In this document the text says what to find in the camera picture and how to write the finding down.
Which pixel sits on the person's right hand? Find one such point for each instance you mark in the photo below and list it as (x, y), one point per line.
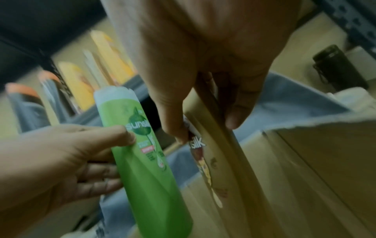
(205, 34)

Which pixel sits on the person's left hand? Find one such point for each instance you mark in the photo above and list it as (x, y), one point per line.
(44, 167)

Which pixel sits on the small green shampoo bottle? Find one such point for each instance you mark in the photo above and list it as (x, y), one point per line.
(152, 186)

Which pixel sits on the small gold shampoo bottle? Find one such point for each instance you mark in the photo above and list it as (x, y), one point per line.
(229, 174)

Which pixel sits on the black metal shelving rack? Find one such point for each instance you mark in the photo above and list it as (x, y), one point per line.
(44, 23)

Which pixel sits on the brown cardboard box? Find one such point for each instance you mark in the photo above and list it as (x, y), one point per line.
(323, 174)

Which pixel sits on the dark drink flask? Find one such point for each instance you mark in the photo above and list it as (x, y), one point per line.
(337, 67)

